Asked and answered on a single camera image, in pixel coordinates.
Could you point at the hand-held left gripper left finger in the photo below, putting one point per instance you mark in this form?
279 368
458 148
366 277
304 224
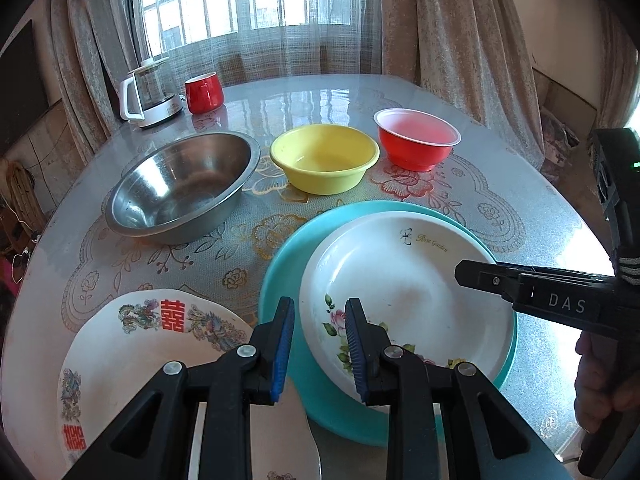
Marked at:
281 347

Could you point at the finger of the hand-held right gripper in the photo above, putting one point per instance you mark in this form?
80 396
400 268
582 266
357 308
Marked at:
492 277

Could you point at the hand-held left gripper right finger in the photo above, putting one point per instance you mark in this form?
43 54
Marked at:
356 350

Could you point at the white floral plate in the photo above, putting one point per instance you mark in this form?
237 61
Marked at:
400 300

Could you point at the teal plate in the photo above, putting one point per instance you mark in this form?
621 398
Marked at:
280 280

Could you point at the white plate with red characters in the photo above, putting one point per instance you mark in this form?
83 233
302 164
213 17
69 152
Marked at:
125 355

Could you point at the stainless steel bowl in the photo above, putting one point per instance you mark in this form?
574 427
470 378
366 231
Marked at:
175 190

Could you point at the yellow plastic bowl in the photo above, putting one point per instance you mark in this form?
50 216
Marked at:
325 160

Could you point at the person's right hand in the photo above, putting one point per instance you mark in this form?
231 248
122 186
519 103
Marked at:
592 385

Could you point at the lace floral table mat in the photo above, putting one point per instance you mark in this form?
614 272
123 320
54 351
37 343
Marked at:
240 255

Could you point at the cardboard box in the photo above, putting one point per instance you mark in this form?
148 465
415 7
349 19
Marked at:
562 105

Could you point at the red plastic bowl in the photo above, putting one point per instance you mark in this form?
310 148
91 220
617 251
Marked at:
417 140

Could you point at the beige patterned curtain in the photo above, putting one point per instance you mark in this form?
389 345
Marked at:
90 60
450 25

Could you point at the red mug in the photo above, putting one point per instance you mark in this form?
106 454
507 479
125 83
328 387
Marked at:
202 94

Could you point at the white glass electric kettle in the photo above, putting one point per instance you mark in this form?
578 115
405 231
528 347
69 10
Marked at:
147 95

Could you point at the sheer white curtain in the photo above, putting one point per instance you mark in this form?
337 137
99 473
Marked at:
280 60

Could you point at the wicker chair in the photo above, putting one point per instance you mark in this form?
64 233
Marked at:
22 185

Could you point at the barred window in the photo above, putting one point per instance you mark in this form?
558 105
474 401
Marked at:
225 0

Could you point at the black wall television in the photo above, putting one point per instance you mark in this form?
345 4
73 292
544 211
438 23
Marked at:
22 90

